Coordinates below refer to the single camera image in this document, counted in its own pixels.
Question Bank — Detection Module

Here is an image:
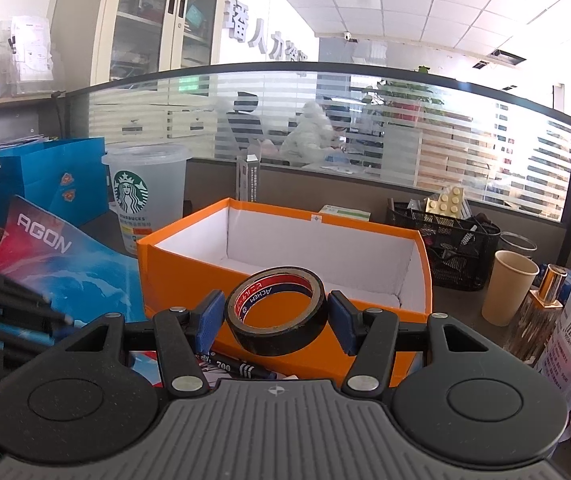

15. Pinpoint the Starbucks translucent plastic cup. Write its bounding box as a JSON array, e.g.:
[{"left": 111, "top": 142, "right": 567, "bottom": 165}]
[{"left": 102, "top": 143, "right": 191, "bottom": 256}]

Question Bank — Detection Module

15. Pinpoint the blue black marker pen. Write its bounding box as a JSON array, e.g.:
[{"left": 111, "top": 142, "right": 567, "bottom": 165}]
[{"left": 200, "top": 351, "right": 276, "bottom": 380}]

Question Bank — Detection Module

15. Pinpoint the wooden glass door cabinet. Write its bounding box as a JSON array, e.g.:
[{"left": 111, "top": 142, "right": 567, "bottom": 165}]
[{"left": 51, "top": 0, "right": 224, "bottom": 91}]

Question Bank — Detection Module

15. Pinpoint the brown paper cup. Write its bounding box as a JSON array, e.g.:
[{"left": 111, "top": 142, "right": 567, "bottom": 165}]
[{"left": 482, "top": 250, "right": 539, "bottom": 326}]

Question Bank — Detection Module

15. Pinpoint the black mesh desk organizer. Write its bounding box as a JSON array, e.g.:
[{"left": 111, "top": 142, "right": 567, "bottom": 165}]
[{"left": 385, "top": 200, "right": 501, "bottom": 292}]

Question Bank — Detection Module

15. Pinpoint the blue paper gift bag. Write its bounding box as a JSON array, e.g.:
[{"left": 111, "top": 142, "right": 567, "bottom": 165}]
[{"left": 0, "top": 138, "right": 108, "bottom": 229}]

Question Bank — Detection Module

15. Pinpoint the black tape roll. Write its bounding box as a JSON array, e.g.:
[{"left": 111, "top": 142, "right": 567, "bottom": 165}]
[{"left": 226, "top": 266, "right": 329, "bottom": 356}]

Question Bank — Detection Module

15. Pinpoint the AGON colourful desk mat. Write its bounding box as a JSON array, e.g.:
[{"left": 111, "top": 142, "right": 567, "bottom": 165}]
[{"left": 0, "top": 195, "right": 297, "bottom": 466}]

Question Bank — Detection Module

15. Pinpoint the orange cardboard box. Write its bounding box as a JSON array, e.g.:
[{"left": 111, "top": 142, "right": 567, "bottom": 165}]
[{"left": 136, "top": 198, "right": 433, "bottom": 382}]

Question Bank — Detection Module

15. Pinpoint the gold perfume bottle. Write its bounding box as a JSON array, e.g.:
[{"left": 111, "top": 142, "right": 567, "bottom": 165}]
[{"left": 503, "top": 264, "right": 567, "bottom": 366}]

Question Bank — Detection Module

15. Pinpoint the yellow building brick plate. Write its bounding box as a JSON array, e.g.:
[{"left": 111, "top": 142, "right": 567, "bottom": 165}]
[{"left": 424, "top": 185, "right": 471, "bottom": 219}]

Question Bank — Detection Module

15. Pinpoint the tall dark product box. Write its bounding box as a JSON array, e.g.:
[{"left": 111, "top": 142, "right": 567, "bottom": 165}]
[{"left": 235, "top": 143, "right": 261, "bottom": 203}]

